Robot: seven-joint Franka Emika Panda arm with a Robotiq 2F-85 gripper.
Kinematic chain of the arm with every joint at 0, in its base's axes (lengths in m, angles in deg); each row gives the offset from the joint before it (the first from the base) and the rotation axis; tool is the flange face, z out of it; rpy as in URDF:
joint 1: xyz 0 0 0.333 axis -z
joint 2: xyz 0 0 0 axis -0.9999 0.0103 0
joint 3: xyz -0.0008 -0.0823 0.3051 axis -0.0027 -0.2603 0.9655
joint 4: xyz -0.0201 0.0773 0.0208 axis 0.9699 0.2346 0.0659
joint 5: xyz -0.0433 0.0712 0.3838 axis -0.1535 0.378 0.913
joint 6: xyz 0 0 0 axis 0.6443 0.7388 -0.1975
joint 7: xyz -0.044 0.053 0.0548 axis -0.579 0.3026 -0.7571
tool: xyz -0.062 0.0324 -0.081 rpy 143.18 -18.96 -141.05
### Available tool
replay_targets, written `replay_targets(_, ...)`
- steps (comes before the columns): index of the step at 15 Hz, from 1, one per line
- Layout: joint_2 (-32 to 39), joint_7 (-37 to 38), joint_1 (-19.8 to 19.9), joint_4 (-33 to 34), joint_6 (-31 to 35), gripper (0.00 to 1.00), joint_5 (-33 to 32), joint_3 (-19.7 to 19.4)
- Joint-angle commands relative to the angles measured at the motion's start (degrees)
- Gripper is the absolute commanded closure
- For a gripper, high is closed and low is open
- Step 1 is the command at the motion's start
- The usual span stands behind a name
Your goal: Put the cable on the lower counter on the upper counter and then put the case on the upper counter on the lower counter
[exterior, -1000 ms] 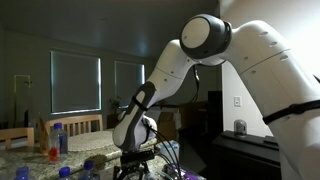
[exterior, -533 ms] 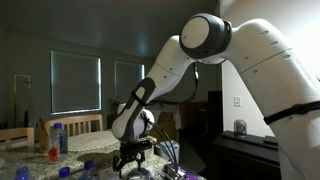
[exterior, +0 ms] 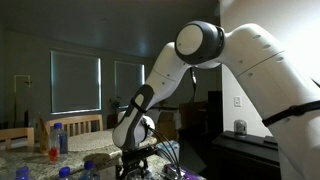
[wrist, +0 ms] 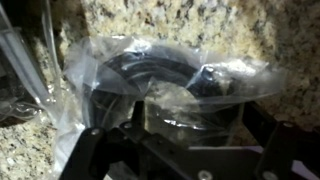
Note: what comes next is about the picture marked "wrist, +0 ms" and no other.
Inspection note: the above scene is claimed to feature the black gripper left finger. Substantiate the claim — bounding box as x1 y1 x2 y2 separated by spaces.
59 100 158 180

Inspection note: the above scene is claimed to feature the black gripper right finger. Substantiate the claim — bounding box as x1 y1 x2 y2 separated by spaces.
242 101 320 180

